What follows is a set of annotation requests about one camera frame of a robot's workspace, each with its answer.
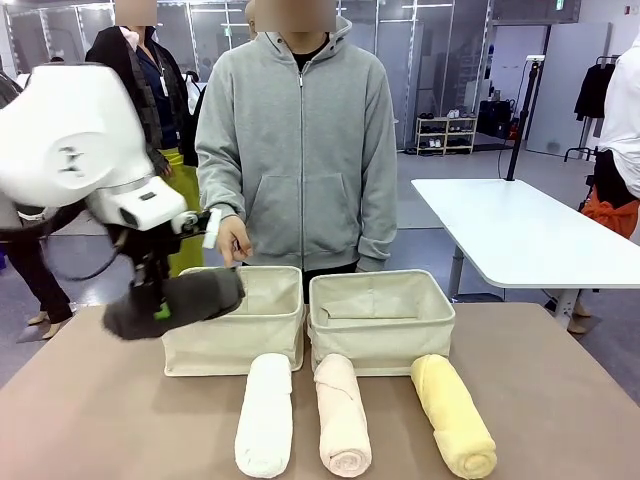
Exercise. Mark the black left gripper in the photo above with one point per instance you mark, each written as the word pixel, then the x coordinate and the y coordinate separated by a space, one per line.
pixel 147 245

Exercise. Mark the dark grey towel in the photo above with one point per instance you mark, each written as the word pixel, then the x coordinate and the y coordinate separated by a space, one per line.
pixel 200 295

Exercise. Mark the yellow towel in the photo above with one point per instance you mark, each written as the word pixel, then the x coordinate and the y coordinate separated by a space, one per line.
pixel 452 420

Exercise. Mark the person's right forearm grey sleeve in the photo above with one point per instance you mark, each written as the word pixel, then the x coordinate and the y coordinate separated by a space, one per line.
pixel 215 185

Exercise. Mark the person's left forearm grey sleeve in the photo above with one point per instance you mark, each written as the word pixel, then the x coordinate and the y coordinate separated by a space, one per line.
pixel 377 215

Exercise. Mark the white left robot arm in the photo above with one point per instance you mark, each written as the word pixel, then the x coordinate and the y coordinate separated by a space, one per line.
pixel 65 125

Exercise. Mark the person's right hand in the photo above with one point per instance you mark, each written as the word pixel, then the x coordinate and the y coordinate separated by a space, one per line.
pixel 234 240

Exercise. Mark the bystander bare hand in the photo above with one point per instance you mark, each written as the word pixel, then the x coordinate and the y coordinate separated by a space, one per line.
pixel 166 169

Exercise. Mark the beige fabric basket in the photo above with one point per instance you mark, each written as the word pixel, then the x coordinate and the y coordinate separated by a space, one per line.
pixel 235 340
pixel 380 335

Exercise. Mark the bystander in dark green jacket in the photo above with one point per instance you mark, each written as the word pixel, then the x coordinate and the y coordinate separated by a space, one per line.
pixel 40 285

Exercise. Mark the white rolled towel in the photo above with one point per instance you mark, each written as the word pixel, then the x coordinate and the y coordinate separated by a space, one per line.
pixel 264 415

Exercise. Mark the person in grey hoodie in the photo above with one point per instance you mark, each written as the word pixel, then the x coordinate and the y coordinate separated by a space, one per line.
pixel 300 150

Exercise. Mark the bystander black coat yellow skirt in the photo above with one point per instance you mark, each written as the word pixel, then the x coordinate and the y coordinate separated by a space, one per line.
pixel 150 75

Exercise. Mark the pink rolled towel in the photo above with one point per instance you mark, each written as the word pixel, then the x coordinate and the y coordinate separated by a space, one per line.
pixel 342 415

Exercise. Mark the wooden shoe rack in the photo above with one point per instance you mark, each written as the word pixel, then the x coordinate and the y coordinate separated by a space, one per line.
pixel 446 135

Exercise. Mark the white folding table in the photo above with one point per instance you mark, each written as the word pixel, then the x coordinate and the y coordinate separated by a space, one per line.
pixel 525 230

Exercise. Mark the black equipment cases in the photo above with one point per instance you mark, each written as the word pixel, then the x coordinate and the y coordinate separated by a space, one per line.
pixel 495 117

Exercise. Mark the black tripod pole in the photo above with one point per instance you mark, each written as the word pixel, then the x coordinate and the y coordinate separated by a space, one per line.
pixel 520 120

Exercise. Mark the black garment rack base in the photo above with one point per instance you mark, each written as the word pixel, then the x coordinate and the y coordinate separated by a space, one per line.
pixel 580 152

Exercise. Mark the orange cloth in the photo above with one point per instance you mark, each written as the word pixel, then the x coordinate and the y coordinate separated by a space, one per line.
pixel 615 215

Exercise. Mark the black hanging garment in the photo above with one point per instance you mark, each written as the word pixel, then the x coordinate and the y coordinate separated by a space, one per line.
pixel 592 92

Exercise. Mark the bystander in white shirt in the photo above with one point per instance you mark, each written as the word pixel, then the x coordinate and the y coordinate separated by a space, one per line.
pixel 622 115

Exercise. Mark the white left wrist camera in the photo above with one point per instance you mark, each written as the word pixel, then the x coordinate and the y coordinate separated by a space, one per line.
pixel 212 229

